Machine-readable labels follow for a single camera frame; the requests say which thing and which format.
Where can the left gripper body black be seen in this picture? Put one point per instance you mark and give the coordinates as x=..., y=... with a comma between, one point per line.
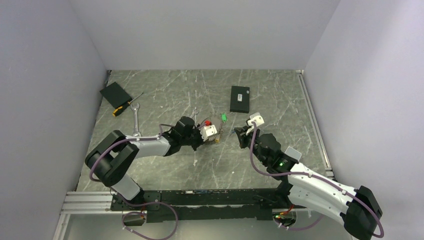
x=194, y=139

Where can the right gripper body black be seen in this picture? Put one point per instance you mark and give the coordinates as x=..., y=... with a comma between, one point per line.
x=246, y=140

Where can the steel key holder plate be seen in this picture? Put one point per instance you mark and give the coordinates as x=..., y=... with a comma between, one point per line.
x=216, y=120

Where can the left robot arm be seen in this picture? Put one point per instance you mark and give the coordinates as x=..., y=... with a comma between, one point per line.
x=110, y=160

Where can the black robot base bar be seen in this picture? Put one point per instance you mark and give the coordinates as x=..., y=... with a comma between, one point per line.
x=212, y=204

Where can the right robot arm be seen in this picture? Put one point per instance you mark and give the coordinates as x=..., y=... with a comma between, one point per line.
x=356, y=209

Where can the small silver wrench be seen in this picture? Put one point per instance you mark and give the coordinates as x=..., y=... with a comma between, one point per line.
x=194, y=114

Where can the black box on table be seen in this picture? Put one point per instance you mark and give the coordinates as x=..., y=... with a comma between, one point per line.
x=239, y=99

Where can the large silver wrench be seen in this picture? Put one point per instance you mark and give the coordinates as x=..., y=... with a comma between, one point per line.
x=135, y=108

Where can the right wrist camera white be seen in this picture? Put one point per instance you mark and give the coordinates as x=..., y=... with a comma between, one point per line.
x=255, y=119

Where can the yellow handled screwdriver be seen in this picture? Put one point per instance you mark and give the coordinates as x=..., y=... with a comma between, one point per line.
x=120, y=109

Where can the aluminium rail right side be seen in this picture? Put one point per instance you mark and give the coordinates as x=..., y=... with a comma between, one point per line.
x=321, y=146

